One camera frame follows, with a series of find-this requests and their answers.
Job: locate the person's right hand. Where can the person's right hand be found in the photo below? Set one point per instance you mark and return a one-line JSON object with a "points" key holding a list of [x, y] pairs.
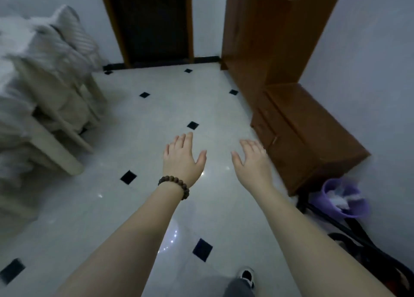
{"points": [[255, 169]]}

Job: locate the person's left hand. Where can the person's left hand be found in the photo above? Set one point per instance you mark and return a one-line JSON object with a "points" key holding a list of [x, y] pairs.
{"points": [[180, 164]]}

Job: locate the person's left thumb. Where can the person's left thumb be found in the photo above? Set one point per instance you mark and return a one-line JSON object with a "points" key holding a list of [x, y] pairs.
{"points": [[201, 160]]}

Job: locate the person's right thumb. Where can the person's right thumb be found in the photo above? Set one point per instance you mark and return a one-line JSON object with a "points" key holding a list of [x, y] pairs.
{"points": [[236, 161]]}

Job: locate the person's left middle finger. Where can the person's left middle finger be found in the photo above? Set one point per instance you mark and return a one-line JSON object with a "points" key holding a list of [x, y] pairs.
{"points": [[180, 142]]}

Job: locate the person's left little finger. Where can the person's left little finger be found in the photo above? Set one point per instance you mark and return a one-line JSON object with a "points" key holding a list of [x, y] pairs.
{"points": [[166, 151]]}

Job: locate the person's right forearm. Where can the person's right forearm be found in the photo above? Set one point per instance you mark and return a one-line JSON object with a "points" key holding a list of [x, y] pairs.
{"points": [[310, 248]]}

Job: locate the person's left forearm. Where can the person's left forearm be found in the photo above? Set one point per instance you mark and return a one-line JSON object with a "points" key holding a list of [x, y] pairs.
{"points": [[129, 245]]}

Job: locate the brown wooden low cabinet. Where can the brown wooden low cabinet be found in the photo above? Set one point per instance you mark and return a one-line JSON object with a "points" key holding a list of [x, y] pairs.
{"points": [[304, 135]]}

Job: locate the beige plastic chair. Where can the beige plastic chair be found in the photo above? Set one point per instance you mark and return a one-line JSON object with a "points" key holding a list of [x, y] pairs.
{"points": [[61, 119]]}

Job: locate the purple plastic bin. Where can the purple plastic bin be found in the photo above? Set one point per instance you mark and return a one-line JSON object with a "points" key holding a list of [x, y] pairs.
{"points": [[342, 198]]}

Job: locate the black and white shoe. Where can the black and white shoe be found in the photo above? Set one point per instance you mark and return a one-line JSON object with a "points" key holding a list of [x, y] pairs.
{"points": [[247, 276]]}

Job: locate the dark wooden door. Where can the dark wooden door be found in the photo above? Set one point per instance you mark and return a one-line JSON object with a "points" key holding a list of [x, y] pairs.
{"points": [[150, 23]]}

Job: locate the grey trouser leg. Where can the grey trouser leg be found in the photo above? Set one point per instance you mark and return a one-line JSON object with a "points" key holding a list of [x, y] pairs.
{"points": [[237, 288]]}

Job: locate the brown wooden wardrobe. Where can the brown wooden wardrobe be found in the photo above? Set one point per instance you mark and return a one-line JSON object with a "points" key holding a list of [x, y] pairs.
{"points": [[275, 32]]}

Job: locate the white striped bedding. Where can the white striped bedding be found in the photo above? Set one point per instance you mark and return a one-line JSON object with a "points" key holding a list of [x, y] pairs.
{"points": [[35, 70]]}

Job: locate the black dustpan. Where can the black dustpan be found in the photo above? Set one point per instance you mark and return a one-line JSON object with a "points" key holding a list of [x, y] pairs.
{"points": [[365, 254]]}

